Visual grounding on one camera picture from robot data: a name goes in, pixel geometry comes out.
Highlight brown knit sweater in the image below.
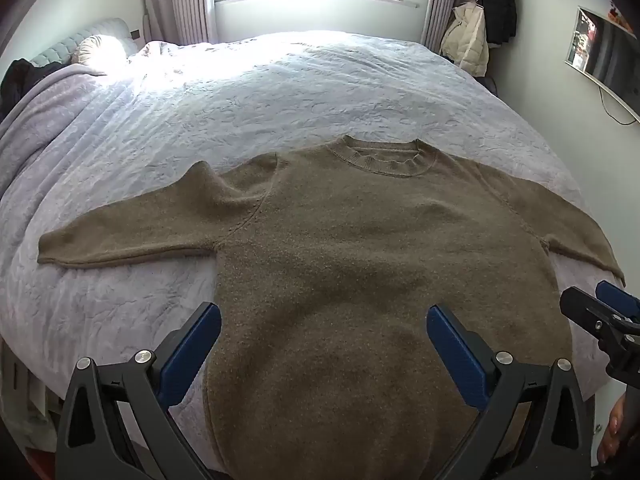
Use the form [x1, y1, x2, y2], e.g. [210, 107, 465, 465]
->
[38, 136, 620, 479]

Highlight dark clothes on bed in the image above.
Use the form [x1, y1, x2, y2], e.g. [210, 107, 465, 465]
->
[0, 58, 64, 119]

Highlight person right hand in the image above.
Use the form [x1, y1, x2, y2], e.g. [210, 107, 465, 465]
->
[597, 394, 626, 464]

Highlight cream puffer jacket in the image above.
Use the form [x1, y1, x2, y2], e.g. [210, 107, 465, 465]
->
[439, 2, 489, 78]

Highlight lavender embossed bed cover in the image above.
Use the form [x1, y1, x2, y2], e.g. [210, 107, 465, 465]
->
[0, 29, 618, 476]

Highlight lilac folded blanket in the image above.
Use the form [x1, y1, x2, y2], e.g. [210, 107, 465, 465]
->
[1, 64, 106, 194]

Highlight black hanging coat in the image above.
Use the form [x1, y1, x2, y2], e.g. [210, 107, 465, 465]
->
[477, 0, 518, 47]

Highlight cream pillow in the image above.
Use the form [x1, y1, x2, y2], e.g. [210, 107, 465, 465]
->
[72, 34, 138, 73]

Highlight grey tufted headboard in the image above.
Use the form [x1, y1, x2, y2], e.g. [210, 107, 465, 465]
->
[30, 18, 140, 67]

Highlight television cable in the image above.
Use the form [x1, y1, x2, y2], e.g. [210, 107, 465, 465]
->
[598, 84, 637, 127]

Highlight wall mounted television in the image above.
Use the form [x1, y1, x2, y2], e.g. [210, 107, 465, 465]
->
[565, 6, 640, 122]

